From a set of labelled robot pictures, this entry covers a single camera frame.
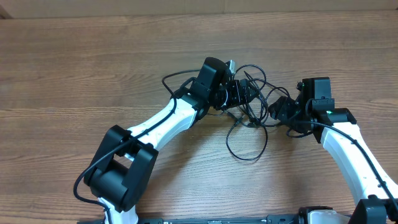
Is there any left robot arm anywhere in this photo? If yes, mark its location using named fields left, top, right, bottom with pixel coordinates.
left=79, top=57, right=260, bottom=223

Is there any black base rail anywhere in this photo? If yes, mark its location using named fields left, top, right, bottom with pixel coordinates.
left=77, top=205, right=354, bottom=224

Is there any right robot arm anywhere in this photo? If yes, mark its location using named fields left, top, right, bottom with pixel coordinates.
left=269, top=77, right=397, bottom=223

